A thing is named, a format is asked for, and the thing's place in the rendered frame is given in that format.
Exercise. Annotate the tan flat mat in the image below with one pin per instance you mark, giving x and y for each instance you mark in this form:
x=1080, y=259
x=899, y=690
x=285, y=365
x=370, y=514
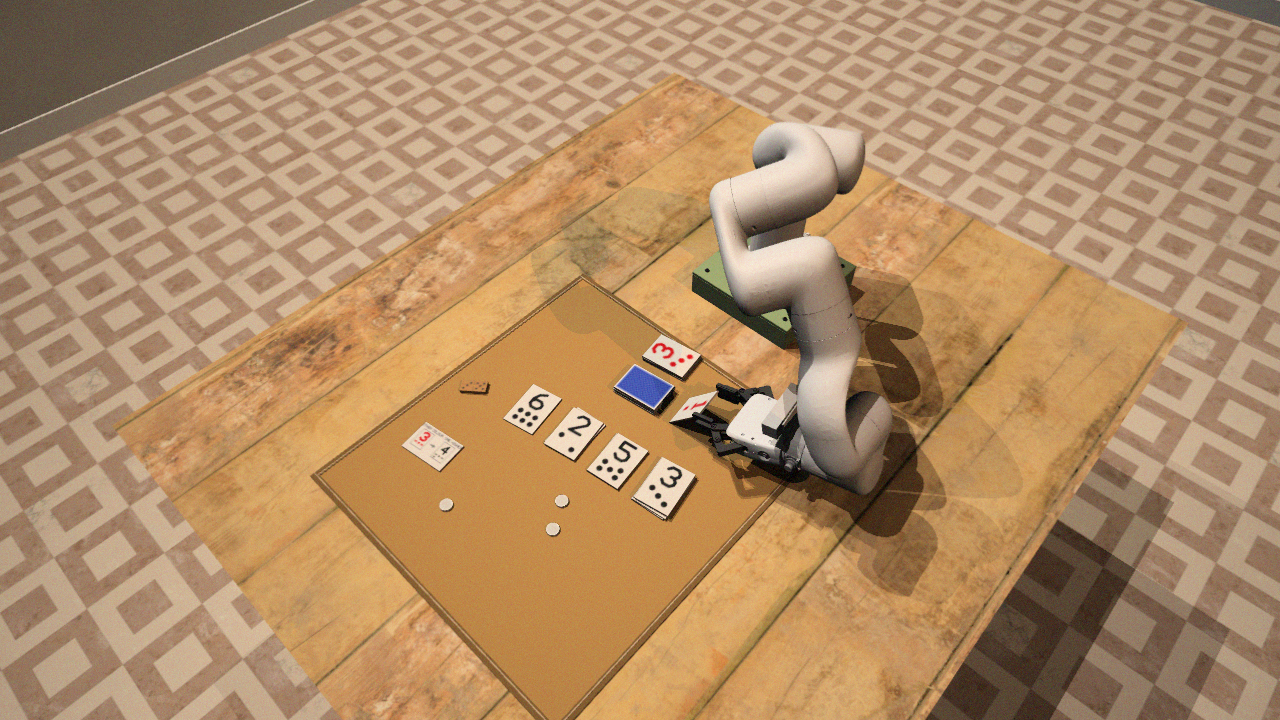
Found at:
x=445, y=615

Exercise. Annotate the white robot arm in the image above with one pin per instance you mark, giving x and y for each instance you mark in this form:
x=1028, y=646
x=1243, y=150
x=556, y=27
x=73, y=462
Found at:
x=785, y=268

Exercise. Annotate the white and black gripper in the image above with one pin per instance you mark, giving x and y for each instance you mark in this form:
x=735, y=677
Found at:
x=745, y=429

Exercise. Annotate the brown square mat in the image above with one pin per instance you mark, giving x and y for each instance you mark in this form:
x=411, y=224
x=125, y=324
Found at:
x=553, y=612

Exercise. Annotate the blue card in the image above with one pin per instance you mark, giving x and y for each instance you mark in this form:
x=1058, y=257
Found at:
x=644, y=387

